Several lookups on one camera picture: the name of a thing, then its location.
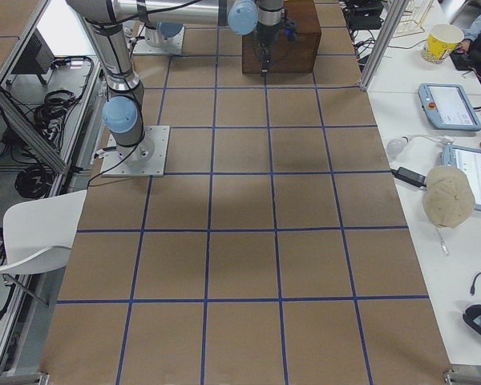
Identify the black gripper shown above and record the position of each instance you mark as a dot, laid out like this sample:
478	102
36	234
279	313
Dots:
263	38

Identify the dark wooden drawer box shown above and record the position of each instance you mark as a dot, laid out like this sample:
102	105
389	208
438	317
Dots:
287	57

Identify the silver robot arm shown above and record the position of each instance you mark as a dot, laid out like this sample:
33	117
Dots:
159	34
103	21

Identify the white light bulb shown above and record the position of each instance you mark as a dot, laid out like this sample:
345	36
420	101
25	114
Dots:
396	146

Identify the yellow popcorn cup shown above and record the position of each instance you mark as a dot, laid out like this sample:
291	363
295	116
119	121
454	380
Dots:
441	41

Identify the black power adapter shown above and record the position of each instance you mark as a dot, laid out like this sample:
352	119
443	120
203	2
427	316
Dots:
409	177

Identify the blue teach pendant far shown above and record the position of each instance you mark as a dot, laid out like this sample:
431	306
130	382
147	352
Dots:
447	107

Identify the blue teach pendant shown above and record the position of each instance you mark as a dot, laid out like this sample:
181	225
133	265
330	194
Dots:
467	160
447	107

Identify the beige baseball cap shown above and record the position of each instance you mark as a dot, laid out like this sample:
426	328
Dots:
448	200

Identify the blue teach pendant near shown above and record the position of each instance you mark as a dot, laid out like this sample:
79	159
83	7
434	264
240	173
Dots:
467	160

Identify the white plastic chair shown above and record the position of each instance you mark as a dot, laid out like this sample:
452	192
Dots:
38	235

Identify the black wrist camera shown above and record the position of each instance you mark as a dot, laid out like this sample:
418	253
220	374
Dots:
290	27

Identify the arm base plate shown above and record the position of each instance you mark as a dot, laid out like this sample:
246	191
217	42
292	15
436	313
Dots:
140	47
148	159

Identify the gold wire rack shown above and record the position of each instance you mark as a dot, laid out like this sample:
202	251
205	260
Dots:
413	18

